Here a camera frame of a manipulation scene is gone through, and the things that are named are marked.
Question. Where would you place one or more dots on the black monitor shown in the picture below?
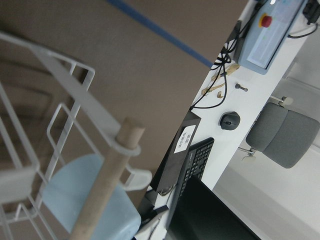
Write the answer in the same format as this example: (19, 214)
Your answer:
(201, 215)

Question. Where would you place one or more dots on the brown table mat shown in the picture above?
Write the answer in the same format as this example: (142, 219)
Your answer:
(150, 57)

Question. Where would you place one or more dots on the black labelled box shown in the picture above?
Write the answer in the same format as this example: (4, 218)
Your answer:
(170, 167)

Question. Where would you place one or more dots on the grey office chair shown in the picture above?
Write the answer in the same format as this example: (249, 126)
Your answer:
(281, 134)

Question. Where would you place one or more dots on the light blue plastic cup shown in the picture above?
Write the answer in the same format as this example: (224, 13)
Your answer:
(68, 189)

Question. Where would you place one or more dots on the white wire cup rack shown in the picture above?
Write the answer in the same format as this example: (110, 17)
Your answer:
(83, 129)

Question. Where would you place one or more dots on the black computer mouse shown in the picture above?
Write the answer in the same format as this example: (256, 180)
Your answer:
(230, 121)

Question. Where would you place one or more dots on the blue teach pendant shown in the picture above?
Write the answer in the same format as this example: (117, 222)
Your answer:
(267, 33)

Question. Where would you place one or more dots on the black keyboard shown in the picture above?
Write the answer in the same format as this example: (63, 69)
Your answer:
(194, 165)

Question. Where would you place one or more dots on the black bolt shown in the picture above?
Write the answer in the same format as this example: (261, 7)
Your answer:
(238, 86)

